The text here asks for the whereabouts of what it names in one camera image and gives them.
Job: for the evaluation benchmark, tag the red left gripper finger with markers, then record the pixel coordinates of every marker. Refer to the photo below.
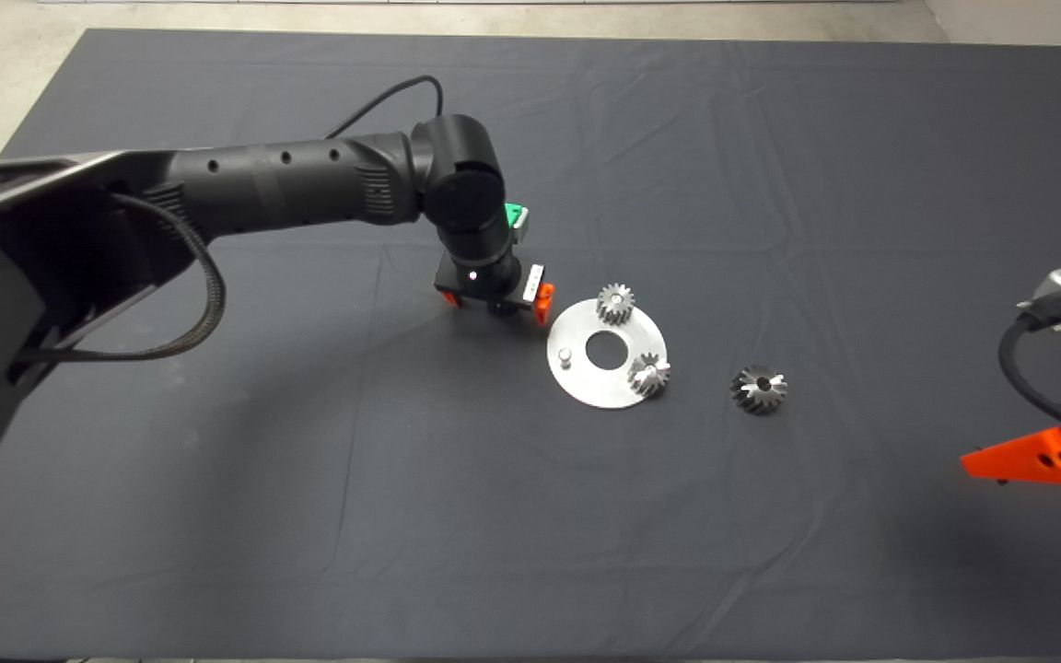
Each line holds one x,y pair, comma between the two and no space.
545,304
448,297

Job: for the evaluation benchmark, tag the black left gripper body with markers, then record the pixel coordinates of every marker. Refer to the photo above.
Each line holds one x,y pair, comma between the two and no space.
489,287

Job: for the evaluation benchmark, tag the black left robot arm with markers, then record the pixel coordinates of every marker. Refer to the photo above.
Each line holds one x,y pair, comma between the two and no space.
291,184

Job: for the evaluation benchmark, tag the dark grey table cloth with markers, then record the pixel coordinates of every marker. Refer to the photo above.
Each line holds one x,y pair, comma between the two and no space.
309,506

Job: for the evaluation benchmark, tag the green left camera mount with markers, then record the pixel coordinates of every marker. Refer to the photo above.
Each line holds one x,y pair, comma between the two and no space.
513,215

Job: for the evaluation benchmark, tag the large dark steel gear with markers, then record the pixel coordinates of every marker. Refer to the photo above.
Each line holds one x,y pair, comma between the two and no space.
753,396

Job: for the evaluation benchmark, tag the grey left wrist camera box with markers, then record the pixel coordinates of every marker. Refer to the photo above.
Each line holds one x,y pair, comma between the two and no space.
520,230

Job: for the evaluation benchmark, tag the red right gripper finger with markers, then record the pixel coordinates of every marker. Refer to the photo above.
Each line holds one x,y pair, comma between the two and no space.
1028,463

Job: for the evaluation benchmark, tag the round metal plate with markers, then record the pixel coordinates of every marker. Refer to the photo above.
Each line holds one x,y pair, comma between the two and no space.
604,392

